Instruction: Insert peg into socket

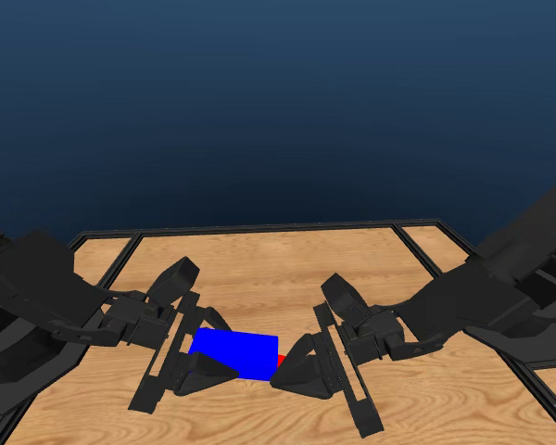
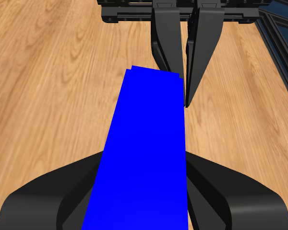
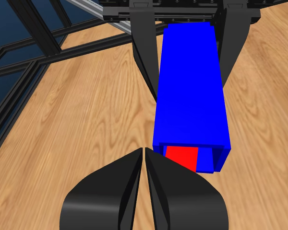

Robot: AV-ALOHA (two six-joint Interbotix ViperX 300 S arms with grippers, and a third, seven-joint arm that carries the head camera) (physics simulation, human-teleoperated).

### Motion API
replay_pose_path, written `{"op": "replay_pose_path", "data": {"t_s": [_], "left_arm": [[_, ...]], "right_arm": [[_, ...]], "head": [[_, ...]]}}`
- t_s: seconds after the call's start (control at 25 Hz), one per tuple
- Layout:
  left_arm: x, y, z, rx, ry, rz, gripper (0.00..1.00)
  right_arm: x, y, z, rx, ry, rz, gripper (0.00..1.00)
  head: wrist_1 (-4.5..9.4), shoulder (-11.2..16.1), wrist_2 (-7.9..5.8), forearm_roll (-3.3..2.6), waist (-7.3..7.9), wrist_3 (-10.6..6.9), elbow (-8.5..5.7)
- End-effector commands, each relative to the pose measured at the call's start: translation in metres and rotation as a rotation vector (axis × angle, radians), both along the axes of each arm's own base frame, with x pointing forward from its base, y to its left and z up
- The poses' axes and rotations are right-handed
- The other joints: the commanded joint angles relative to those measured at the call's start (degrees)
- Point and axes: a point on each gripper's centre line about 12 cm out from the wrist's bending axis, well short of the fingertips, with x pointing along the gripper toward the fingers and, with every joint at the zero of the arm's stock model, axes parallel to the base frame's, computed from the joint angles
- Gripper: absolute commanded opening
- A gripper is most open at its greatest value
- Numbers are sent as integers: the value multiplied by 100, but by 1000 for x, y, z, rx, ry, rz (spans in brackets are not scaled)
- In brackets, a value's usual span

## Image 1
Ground blue hollow socket block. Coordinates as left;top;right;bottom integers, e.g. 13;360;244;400
187;326;280;383

